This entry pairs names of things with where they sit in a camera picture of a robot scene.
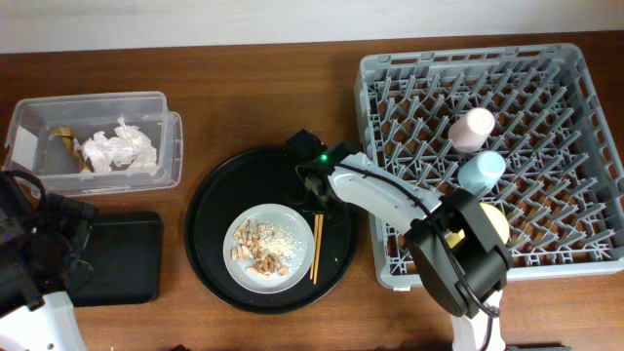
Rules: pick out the blue cup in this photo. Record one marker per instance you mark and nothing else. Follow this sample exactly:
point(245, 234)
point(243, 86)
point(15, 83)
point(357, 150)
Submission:
point(482, 172)

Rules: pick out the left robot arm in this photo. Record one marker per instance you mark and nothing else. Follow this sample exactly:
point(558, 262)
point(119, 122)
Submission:
point(50, 327)

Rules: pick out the gold foil wrapper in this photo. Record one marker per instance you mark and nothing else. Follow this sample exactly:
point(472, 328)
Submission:
point(73, 148)

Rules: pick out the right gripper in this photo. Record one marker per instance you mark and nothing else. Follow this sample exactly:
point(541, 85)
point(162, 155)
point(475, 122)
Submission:
point(313, 203)

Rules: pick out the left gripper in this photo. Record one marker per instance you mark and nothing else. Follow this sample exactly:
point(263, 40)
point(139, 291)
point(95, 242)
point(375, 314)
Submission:
point(78, 211)

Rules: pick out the peanut shells and rice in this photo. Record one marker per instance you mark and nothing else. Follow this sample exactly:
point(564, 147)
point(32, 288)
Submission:
point(265, 248)

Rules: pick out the wooden chopstick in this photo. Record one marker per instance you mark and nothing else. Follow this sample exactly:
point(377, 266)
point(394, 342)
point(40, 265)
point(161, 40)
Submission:
point(319, 223)
point(314, 248)

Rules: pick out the black rectangular tray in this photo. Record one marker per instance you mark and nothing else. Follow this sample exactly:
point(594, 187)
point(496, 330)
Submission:
point(121, 263)

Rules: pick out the pink cup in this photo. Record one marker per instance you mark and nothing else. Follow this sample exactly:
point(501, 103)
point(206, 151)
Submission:
point(469, 133)

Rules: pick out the grey plate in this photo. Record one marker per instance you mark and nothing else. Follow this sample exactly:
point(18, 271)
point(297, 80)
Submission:
point(294, 223)

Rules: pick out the grey dishwasher rack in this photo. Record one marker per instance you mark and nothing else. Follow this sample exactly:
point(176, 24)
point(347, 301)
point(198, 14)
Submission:
point(562, 188)

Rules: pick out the small white napkin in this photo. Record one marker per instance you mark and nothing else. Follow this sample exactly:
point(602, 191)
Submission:
point(102, 152)

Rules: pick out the round black serving tray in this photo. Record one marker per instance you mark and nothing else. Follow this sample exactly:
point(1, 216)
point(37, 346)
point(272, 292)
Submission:
point(255, 177)

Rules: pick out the clear plastic waste bin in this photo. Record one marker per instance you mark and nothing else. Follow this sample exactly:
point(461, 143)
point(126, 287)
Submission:
point(32, 148)

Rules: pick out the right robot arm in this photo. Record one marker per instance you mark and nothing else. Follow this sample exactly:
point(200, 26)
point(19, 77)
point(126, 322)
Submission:
point(458, 245)

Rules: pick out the yellow bowl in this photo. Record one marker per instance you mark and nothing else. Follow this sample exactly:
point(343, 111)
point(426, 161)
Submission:
point(497, 219)

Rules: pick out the large white napkin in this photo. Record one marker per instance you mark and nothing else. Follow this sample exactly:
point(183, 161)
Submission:
point(132, 148)

